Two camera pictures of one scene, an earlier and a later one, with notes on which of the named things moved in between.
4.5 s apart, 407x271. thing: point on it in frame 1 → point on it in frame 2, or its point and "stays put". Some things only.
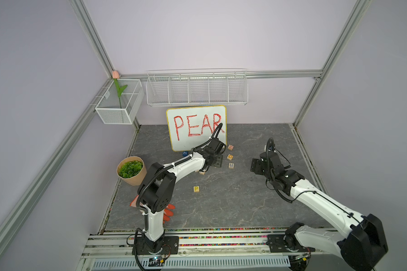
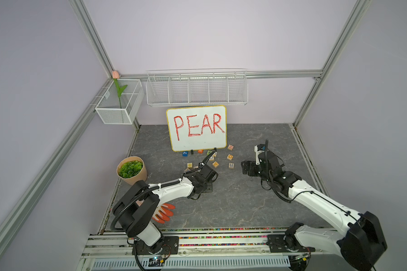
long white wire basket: (197, 87) stays put
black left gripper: (219, 162) → (209, 188)
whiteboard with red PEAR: (189, 127) stays put
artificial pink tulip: (115, 76) stays put
